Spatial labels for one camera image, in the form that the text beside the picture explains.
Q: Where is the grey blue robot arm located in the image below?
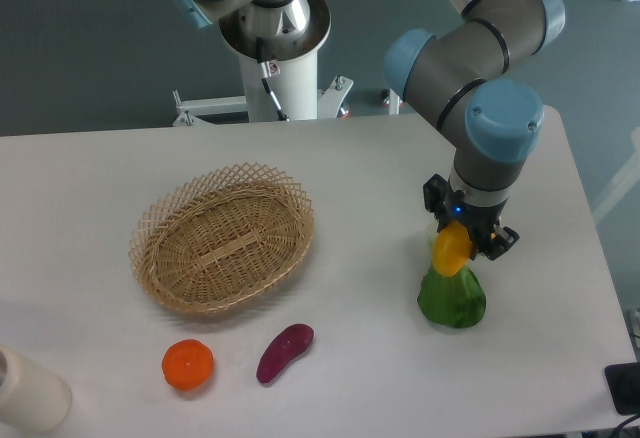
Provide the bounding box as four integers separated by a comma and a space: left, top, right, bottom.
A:
176, 0, 565, 259

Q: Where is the orange toy pumpkin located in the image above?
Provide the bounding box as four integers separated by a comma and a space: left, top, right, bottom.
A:
161, 339, 215, 392

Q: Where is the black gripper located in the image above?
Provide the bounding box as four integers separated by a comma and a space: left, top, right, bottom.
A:
423, 174, 519, 261

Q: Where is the black device at edge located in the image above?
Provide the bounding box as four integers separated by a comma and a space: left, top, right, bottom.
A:
604, 362, 639, 415

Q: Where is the green toy cabbage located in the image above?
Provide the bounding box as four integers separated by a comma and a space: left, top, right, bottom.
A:
417, 238, 486, 329

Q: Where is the woven wicker basket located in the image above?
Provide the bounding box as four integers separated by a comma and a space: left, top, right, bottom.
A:
129, 163, 314, 316

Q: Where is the black pedestal cable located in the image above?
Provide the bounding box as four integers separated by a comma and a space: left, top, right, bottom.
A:
254, 36, 291, 123

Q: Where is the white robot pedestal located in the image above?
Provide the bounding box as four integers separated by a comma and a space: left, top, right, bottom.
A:
173, 0, 354, 126

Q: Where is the cream cylinder post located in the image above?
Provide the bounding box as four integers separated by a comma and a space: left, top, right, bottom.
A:
1, 345, 72, 434

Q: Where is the purple toy sweet potato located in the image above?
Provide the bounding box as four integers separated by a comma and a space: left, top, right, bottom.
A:
256, 323, 315, 385

